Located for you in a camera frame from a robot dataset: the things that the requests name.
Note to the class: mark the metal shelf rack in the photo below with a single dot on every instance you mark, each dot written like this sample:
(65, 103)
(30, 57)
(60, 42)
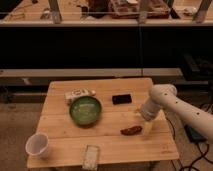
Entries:
(106, 13)

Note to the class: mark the white sponge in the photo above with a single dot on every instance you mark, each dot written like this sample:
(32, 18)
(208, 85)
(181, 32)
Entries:
(91, 157)

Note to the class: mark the white paper cup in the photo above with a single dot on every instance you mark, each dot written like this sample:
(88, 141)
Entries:
(37, 146)

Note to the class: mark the black rectangular block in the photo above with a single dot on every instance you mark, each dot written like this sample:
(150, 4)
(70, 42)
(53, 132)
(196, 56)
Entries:
(121, 99)

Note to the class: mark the wooden table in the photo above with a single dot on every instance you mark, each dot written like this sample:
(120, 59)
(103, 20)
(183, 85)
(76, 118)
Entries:
(68, 141)

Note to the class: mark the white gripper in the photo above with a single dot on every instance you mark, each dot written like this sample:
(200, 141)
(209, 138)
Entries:
(149, 111)

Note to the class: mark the white tube package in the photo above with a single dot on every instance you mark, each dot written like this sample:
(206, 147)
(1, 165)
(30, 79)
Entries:
(71, 96)

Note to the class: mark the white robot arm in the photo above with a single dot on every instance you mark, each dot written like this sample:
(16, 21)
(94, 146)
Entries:
(165, 96)

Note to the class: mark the green bowl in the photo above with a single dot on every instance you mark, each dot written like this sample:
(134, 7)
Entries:
(85, 110)

